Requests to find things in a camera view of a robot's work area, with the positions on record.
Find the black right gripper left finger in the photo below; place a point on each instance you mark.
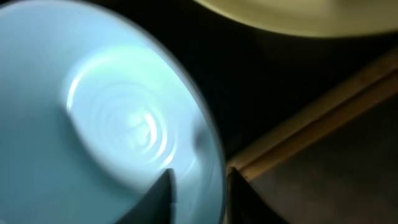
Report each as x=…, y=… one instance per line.
x=157, y=206

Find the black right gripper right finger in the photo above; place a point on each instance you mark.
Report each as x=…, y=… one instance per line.
x=245, y=205

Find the light blue plastic bowl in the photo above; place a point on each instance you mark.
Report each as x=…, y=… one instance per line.
x=93, y=110

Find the yellow plastic plate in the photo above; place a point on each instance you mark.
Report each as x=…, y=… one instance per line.
x=311, y=18

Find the dark brown serving tray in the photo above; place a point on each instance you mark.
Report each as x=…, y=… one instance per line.
x=253, y=80

